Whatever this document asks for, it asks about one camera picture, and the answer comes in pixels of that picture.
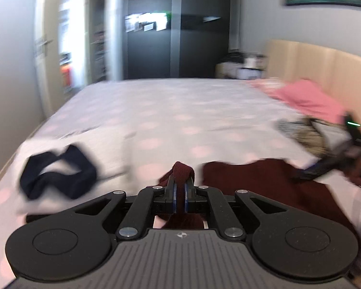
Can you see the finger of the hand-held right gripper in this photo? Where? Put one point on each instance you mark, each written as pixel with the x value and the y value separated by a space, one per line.
pixel 310 173

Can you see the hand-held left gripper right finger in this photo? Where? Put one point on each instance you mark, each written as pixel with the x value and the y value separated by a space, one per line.
pixel 186 197

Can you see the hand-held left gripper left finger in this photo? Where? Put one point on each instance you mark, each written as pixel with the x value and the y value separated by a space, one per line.
pixel 175 197

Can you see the maroon garment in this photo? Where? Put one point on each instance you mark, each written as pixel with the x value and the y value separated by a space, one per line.
pixel 243 186

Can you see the light grey garment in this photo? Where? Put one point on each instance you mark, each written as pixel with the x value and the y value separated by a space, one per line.
pixel 331 132

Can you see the beige striped garment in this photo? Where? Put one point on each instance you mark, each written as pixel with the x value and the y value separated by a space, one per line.
pixel 303 138

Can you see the beige padded headboard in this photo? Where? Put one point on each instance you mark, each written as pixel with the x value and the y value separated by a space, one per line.
pixel 319 66

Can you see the white sweater with navy collar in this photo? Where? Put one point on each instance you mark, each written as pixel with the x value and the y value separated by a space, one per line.
pixel 114 156

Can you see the pink patterned pillow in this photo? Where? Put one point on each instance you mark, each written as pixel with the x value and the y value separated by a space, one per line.
pixel 264 85

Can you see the white nightstand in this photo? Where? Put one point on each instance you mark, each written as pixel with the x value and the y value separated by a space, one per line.
pixel 228 70

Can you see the black bag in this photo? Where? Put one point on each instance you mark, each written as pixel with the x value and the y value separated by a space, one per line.
pixel 234 57

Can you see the black sliding-door wardrobe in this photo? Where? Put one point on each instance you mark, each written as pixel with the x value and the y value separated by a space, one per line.
pixel 198 51

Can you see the red chair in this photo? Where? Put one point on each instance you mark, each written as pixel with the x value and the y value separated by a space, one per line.
pixel 66 78

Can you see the hallway door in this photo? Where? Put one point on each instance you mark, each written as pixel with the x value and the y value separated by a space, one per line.
pixel 96 36

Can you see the beige room door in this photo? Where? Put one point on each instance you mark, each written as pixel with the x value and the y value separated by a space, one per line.
pixel 46 66

